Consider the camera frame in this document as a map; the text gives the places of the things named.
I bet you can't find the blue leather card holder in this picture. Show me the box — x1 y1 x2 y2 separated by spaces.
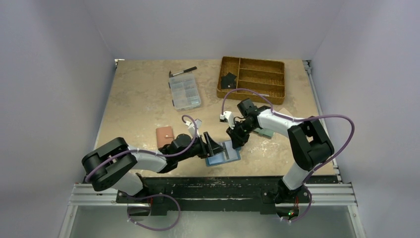
205 147 242 167

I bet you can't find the grey striped card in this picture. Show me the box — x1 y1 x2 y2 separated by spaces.
251 93 269 97

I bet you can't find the black VIP credit card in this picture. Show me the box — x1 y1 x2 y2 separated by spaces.
220 77 235 89

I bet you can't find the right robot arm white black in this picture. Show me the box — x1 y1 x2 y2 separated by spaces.
219 99 334 204

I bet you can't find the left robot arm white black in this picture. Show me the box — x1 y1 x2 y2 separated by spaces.
82 132 225 195

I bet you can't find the teal green card holder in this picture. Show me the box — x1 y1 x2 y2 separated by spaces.
254 128 274 139

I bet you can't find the pink leather card holder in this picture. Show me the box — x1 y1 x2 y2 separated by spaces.
156 126 174 149

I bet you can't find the beige card holder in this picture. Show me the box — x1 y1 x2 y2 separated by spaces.
278 108 292 117

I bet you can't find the wicker cutlery tray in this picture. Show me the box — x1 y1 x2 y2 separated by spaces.
216 56 285 105

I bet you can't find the clear plastic screw organizer box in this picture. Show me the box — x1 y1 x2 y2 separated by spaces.
168 73 202 111

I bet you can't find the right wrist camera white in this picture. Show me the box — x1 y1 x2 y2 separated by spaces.
219 111 235 129

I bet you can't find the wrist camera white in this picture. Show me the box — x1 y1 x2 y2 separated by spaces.
184 119 202 137
219 111 235 129

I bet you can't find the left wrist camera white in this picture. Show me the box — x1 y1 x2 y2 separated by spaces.
184 119 202 137

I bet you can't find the black metal base rail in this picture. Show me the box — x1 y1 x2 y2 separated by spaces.
96 176 310 218

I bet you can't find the claw hammer black handle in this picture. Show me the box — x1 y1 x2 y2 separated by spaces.
168 66 197 78

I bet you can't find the aluminium frame rail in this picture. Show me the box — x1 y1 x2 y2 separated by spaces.
69 184 357 206

